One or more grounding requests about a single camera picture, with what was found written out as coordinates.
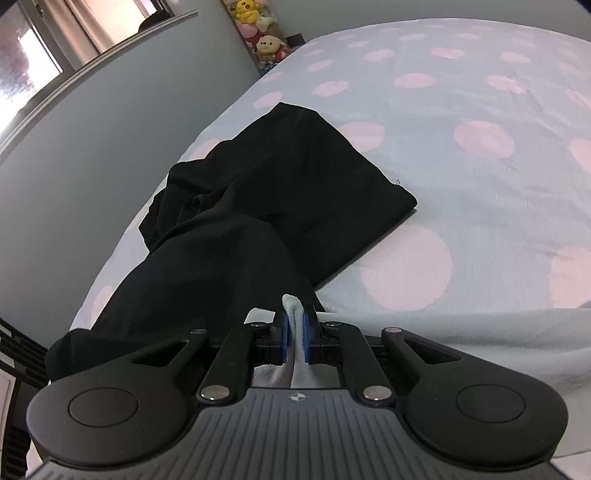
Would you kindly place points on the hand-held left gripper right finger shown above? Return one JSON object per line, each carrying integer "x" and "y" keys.
{"x": 307, "y": 339}

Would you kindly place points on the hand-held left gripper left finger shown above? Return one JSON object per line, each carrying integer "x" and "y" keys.
{"x": 283, "y": 339}

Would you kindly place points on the white cloth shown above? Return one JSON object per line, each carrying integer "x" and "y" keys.
{"x": 294, "y": 318}

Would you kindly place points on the black pants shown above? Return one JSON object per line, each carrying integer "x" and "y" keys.
{"x": 258, "y": 194}

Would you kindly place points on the pink dotted pale blue blanket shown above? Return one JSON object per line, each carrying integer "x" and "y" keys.
{"x": 461, "y": 207}

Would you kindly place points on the black slatted furniture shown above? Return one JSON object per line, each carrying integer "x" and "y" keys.
{"x": 14, "y": 355}

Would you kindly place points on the stack of plush toys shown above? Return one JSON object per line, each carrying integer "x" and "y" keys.
{"x": 258, "y": 32}

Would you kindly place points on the grey window sill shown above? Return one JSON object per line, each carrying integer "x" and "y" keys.
{"x": 46, "y": 98}

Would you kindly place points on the beige curtain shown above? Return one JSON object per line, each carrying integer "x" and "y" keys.
{"x": 106, "y": 18}

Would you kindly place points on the window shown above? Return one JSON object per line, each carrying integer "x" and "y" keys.
{"x": 27, "y": 41}

